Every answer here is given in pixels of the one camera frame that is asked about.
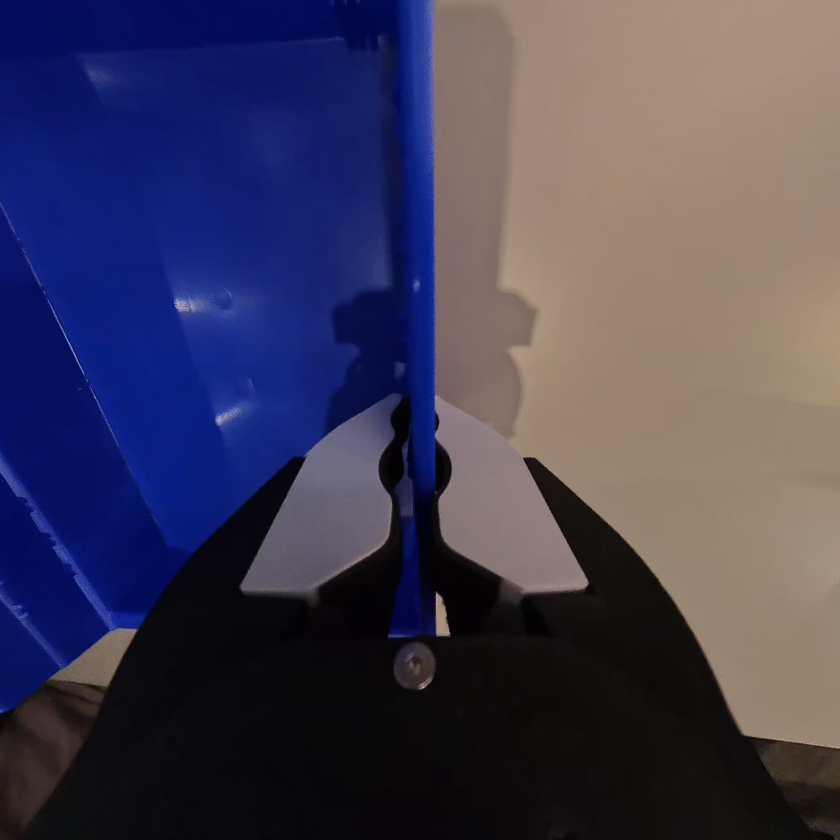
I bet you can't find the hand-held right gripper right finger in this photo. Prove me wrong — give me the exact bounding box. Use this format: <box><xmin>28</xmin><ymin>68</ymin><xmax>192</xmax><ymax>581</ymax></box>
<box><xmin>430</xmin><ymin>395</ymin><xmax>589</xmax><ymax>634</ymax></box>

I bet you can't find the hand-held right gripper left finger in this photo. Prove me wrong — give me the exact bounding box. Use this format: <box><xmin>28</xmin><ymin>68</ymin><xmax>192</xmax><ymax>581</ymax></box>
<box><xmin>239</xmin><ymin>394</ymin><xmax>411</xmax><ymax>634</ymax></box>

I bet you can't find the blue plastic bin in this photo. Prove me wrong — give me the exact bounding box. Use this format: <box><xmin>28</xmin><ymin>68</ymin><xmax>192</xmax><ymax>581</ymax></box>
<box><xmin>0</xmin><ymin>0</ymin><xmax>439</xmax><ymax>713</ymax></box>

